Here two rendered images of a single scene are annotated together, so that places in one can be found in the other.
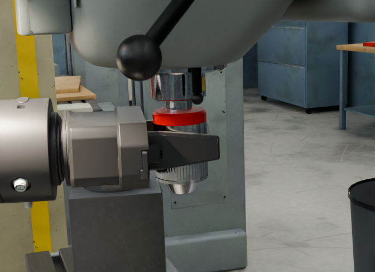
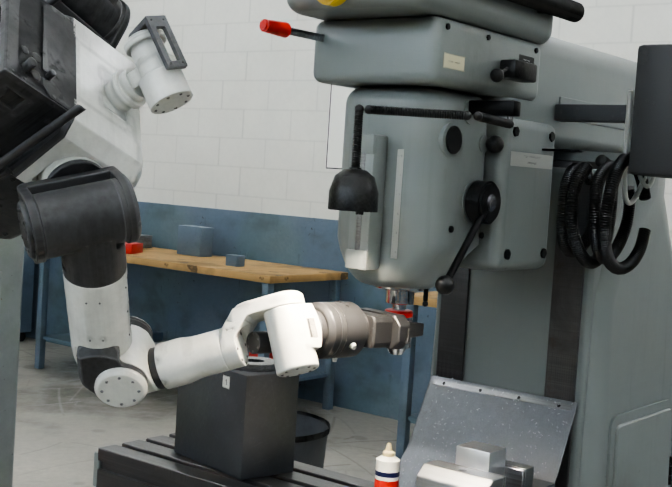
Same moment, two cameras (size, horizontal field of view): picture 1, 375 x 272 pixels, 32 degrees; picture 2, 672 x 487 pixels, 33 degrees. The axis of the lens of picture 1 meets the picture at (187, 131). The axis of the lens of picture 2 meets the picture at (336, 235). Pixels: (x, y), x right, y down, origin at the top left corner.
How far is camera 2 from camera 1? 1.45 m
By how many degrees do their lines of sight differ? 35
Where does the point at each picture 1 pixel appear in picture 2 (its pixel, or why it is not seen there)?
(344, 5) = (487, 263)
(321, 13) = (467, 264)
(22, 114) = (351, 309)
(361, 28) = not seen: hidden behind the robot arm
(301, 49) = not seen: outside the picture
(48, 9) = (374, 257)
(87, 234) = (255, 402)
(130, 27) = (420, 270)
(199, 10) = (443, 263)
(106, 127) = (387, 317)
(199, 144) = (417, 327)
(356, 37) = not seen: hidden behind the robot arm
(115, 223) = (272, 394)
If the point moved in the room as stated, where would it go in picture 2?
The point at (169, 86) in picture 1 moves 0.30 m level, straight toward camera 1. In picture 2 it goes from (405, 297) to (540, 324)
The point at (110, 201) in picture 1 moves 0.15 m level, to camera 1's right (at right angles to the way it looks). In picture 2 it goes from (271, 378) to (340, 374)
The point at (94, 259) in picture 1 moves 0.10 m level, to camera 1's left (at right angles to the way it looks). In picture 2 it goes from (257, 421) to (206, 425)
